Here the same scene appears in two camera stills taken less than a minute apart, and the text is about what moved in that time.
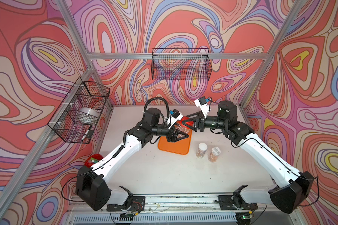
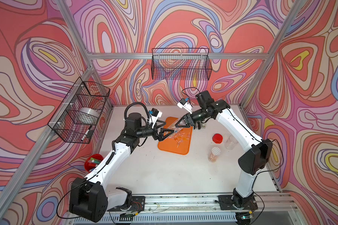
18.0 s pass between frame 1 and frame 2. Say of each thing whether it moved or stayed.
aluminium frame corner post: stayed
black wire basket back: stayed
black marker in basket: stayed
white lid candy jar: moved
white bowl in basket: stayed
